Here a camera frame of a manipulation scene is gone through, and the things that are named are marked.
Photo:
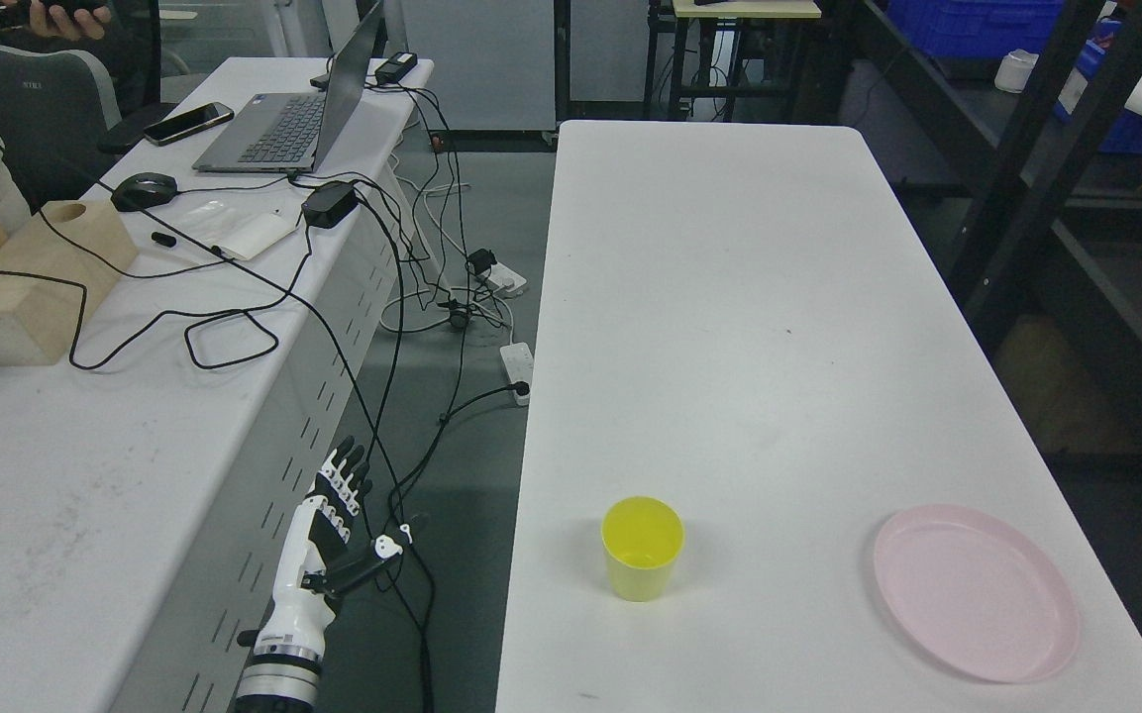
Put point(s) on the white long table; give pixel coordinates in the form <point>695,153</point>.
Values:
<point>740,321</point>

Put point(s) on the blue plastic crate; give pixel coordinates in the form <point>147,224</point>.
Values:
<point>975,29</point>

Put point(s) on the black smartphone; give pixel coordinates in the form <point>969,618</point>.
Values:
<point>188,123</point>

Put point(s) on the black power adapter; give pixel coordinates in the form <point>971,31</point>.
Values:
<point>329,204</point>

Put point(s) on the white side desk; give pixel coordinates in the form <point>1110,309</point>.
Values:
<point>145,495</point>

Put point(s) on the dark metal shelf rack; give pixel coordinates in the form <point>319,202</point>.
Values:
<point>1023,246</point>

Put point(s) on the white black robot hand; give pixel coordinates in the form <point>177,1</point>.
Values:
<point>318,567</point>

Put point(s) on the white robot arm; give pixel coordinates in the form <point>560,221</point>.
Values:
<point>279,678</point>

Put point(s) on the grey office chair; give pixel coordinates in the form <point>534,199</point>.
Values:
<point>54,109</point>

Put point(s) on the person's hand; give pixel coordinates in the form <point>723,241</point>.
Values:
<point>53,21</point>

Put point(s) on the yellow plastic cup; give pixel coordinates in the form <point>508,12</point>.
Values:
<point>642,538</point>

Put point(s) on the light wooden block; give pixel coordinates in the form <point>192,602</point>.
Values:
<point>73,252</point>

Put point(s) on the pink plastic plate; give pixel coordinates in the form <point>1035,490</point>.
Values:
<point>976,594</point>

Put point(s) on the white power strip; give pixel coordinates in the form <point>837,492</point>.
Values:
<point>518,364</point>

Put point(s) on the black computer mouse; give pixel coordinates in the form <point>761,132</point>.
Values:
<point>144,191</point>

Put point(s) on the white paper packet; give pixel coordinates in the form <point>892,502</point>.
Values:
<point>227,231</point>

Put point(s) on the grey open laptop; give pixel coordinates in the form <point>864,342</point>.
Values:
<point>290,133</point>

